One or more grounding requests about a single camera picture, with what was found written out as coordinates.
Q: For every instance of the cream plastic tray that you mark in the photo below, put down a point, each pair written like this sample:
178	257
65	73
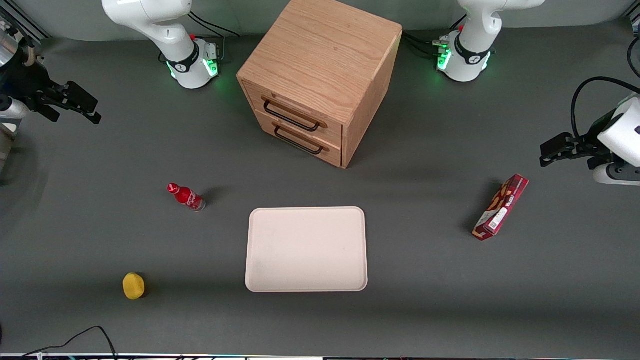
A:
306	249

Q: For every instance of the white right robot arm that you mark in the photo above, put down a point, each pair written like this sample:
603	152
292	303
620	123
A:
150	20

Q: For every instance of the wooden drawer cabinet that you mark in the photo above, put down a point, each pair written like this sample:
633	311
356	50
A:
320	50

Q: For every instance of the red cola bottle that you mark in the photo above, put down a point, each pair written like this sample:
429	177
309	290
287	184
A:
186	196

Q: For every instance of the red cookie box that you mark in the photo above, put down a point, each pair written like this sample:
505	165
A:
501	207

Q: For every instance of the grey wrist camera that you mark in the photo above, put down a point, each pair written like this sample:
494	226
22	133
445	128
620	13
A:
10	110
617	175

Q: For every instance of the aluminium frame rail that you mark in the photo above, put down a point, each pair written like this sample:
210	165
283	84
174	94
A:
22	20

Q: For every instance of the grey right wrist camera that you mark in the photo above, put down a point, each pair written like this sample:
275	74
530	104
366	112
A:
10	110

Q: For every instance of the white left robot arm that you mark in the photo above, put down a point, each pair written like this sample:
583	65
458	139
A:
472	50

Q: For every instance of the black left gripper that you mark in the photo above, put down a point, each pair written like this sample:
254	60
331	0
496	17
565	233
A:
591	145

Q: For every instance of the yellow lemon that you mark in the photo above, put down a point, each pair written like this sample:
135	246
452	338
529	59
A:
133	286

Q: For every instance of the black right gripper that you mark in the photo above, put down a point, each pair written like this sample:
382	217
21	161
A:
23	80

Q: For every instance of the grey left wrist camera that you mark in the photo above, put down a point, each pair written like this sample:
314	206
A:
617	175

